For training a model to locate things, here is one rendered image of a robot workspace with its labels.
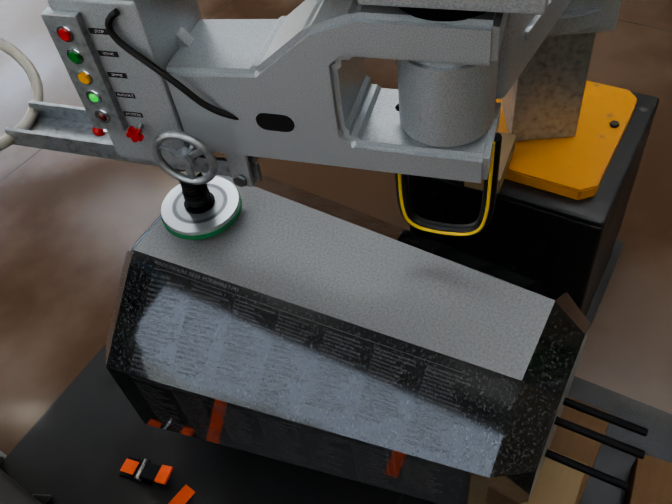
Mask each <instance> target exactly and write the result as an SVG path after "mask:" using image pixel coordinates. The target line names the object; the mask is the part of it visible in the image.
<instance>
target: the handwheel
mask: <svg viewBox="0 0 672 504"><path fill-rule="evenodd" d="M169 139H177V140H182V141H185V142H187V143H188V144H187V146H186V147H181V148H179V149H178V150H175V149H173V148H171V147H169V146H167V145H165V144H163V142H164V141H166V140H169ZM161 151H163V152H165V153H167V154H169V155H171V156H173V161H174V163H175V165H176V166H177V167H179V168H181V169H184V170H185V171H186V173H187V175H185V174H183V173H181V172H179V171H177V170H175V169H174V168H173V167H171V166H170V165H169V164H168V163H167V162H166V160H165V159H164V158H163V156H162V154H161ZM152 152H153V155H154V158H155V160H156V162H157V163H158V165H159V166H160V167H161V168H162V169H163V170H164V171H165V172H166V173H167V174H169V175H170V176H171V177H173V178H175V179H177V180H179V181H181V182H184V183H187V184H192V185H201V184H206V183H208V182H210V181H211V180H213V179H214V177H215V176H216V174H217V170H218V165H217V161H216V158H215V156H214V154H213V152H212V151H211V150H210V149H209V147H208V146H207V145H206V144H205V143H203V142H202V141H201V140H199V139H198V138H196V137H194V136H193V135H190V134H188V133H185V132H181V131H165V132H162V133H160V134H159V135H157V136H156V137H155V139H154V141H153V144H152ZM201 155H204V156H205V157H206V159H207V160H208V163H209V171H208V173H207V174H206V175H204V176H200V177H196V176H195V173H194V170H193V168H192V166H193V164H194V163H195V161H196V159H197V157H198V156H201Z"/></svg>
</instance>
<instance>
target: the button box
mask: <svg viewBox="0 0 672 504"><path fill-rule="evenodd" d="M41 17H42V19H43V21H44V23H45V25H46V27H47V29H48V31H49V34H50V36H51V38H52V40H53V42H54V44H55V46H56V48H57V50H58V53H59V55H60V57H61V59H62V61H63V63H64V65H65V67H66V69H67V72H68V74H69V76H70V78H71V80H72V82H73V84H74V86H75V88H76V91H77V93H78V95H79V97H80V99H81V101H82V103H83V105H84V108H85V110H86V112H87V114H88V116H89V118H90V120H91V122H92V124H93V127H94V128H99V129H107V130H116V131H126V129H127V128H128V124H127V122H126V120H125V117H124V115H123V113H122V110H121V108H120V106H119V103H118V101H117V99H116V96H115V94H114V92H113V89H112V87H111V84H110V82H109V80H108V77H107V75H106V73H105V70H104V68H103V66H102V63H101V61H100V59H99V56H98V54H97V51H96V49H95V47H94V44H93V42H92V40H91V37H90V35H89V33H88V30H87V28H86V26H85V23H84V21H83V18H82V16H81V14H80V12H77V11H62V10H53V9H51V8H50V7H47V8H46V9H45V10H44V11H43V12H42V13H41ZM58 26H64V27H67V28H68V29H69V30H70V31H71V32H72V33H73V35H74V40H73V41H72V42H66V41H64V40H62V39H61V38H60V37H59V36H58V34H57V31H56V29H57V27H58ZM68 49H75V50H77V51H79V52H80V53H81V54H82V56H83V58H84V62H83V63H82V64H76V63H74V62H72V61H71V60H70V59H69V58H68V56H67V50H68ZM79 70H84V71H86V72H88V73H89V74H90V75H91V76H92V78H93V83H92V84H91V85H86V84H84V83H82V82H81V81H80V80H79V79H78V77H77V72H78V71H79ZM89 90H91V91H95V92H96V93H98V94H99V95H100V96H101V98H102V103H101V104H93V103H92V102H90V101H89V100H88V99H87V97H86V92H87V91H89ZM96 110H103V111H105V112H106V113H107V114H108V115H109V116H110V122H109V123H103V122H101V121H99V120H98V119H97V118H96V116H95V111H96Z"/></svg>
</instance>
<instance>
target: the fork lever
mask: <svg viewBox="0 0 672 504"><path fill-rule="evenodd" d="M28 105H29V107H30V108H34V109H35V110H37V111H38V113H39V116H38V118H37V120H36V122H35V123H34V125H33V126H32V127H31V129H30V130H23V129H16V128H9V127H6V128H5V129H4V130H5V132H6V134H8V135H10V136H12V137H13V138H14V139H15V143H14V144H13V145H20V146H26V147H33V148H40V149H47V150H53V151H60V152H67V153H73V154H80V155H87V156H94V157H100V158H107V159H114V160H121V161H127V162H134V163H141V164H147V165H154V166H159V165H158V163H157V162H153V161H145V160H137V159H129V158H122V157H120V156H119V155H118V154H117V152H116V150H115V148H114V145H113V143H112V141H111V139H110V137H109V134H105V135H104V136H101V137H99V136H96V135H95V134H94V133H93V130H92V128H93V124H92V122H91V120H90V118H89V116H88V114H87V112H86V110H85V108H84V107H77V106H69V105H62V104H54V103H46V102H39V101H31V100H30V101H29V102H28ZM215 158H216V161H217V165H218V170H217V174H216V175H221V176H228V177H232V175H231V172H230V169H229V165H228V162H227V159H226V158H220V157H215ZM257 158H258V157H254V156H248V161H249V164H250V168H251V172H252V175H253V179H254V180H255V181H261V179H262V176H261V171H260V167H259V163H255V162H256V160H257ZM192 168H193V170H194V172H201V173H208V171H209V163H208V160H207V159H206V157H205V156H204V155H201V156H198V158H197V160H196V161H195V163H194V164H193V166H192ZM233 180H234V184H236V185H237V186H239V187H244V186H246V185H247V180H246V178H245V177H243V176H241V175H237V176H234V178H233Z"/></svg>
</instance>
